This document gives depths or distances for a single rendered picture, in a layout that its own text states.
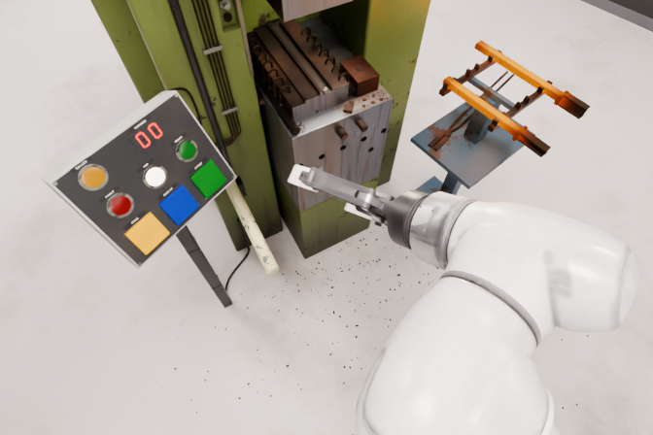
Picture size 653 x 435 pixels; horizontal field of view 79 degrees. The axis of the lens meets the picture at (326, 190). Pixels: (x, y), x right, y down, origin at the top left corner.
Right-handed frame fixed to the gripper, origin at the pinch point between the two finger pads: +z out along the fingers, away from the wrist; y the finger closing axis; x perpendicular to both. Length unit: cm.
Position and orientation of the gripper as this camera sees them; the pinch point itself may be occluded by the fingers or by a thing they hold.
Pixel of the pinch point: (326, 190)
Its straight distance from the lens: 65.1
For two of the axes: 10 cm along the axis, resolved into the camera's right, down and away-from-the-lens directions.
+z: -6.3, -2.1, 7.5
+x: -4.0, 9.1, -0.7
